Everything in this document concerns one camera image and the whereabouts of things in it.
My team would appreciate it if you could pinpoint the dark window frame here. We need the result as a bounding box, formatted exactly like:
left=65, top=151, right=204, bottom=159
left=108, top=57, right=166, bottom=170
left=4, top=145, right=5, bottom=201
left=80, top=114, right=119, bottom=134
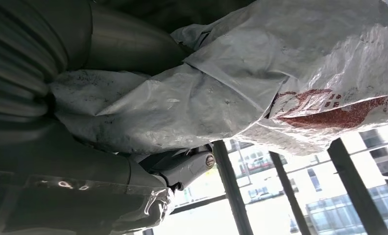
left=142, top=121, right=388, bottom=235

